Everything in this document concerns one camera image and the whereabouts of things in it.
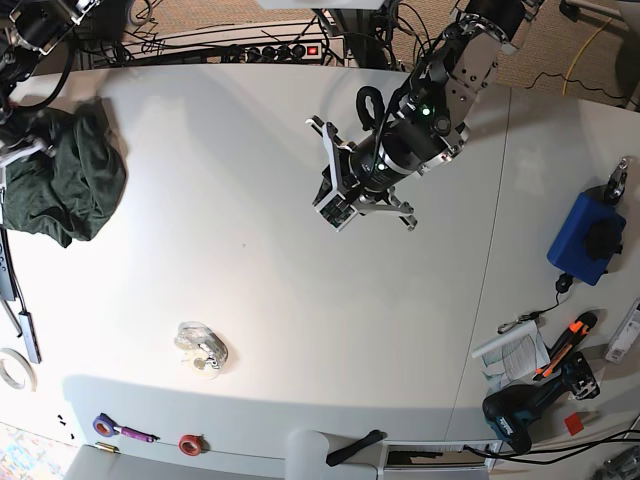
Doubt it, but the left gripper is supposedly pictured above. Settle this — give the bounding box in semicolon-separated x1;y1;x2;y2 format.
306;115;417;231

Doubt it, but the black cordless drill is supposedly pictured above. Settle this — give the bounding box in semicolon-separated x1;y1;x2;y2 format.
482;352;600;455

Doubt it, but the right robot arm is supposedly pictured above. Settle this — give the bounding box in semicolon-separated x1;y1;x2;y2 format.
1;1;100;191

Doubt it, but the black power strip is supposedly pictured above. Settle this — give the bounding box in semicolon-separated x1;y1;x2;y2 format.
220;43;324;64

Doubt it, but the yellow cable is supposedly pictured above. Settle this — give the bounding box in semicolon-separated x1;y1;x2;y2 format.
561;17;614;96

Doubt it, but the orange black utility knife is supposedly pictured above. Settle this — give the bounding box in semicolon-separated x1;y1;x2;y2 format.
532;311;598;382

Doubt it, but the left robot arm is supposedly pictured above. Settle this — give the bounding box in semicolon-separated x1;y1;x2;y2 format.
306;1;542;231

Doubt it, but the white tape roll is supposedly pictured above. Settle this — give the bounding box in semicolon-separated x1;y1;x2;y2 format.
0;348;37;392

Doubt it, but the brass small cylinder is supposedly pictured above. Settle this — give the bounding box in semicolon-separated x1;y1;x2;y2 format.
94;442;119;454

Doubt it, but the blue plastic box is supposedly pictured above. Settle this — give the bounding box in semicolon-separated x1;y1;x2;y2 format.
547;191;626;286

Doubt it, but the metal clamp tool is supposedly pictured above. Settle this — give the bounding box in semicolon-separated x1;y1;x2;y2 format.
603;156;629;206

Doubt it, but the purple tape roll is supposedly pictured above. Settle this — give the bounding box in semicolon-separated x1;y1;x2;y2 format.
93;413;118;438

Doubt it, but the silver carabiner clip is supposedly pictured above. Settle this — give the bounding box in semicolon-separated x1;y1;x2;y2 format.
497;311;541;335

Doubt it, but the red tape roll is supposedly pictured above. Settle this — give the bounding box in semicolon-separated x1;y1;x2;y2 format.
178;434;204;457

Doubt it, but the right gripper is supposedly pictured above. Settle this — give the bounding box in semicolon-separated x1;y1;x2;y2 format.
1;114;56;190

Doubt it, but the red square sticker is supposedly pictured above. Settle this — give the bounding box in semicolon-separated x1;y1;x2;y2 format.
564;413;584;436

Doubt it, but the black strap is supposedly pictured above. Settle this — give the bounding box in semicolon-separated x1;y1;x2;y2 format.
325;429;385;467

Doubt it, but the dark green t-shirt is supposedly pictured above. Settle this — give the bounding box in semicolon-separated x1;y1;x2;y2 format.
3;98;127;248

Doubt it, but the white paper manual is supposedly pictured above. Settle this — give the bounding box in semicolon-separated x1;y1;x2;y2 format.
471;320;550;393

